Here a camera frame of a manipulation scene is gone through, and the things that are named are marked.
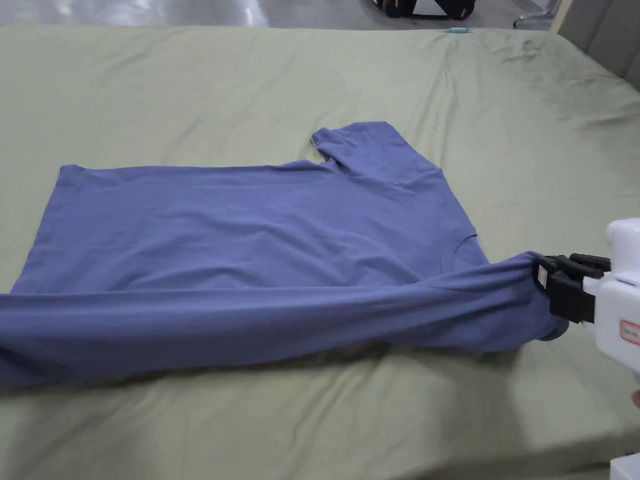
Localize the black equipment case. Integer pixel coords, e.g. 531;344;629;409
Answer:
371;0;419;19
434;0;477;21

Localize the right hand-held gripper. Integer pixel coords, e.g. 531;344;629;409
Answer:
532;216;640;390

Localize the blue shirt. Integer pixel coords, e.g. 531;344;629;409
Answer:
0;120;571;391

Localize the bed with pale green sheet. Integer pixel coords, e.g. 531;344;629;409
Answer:
0;22;640;480

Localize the grey padded headboard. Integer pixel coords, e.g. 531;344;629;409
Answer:
559;0;640;95

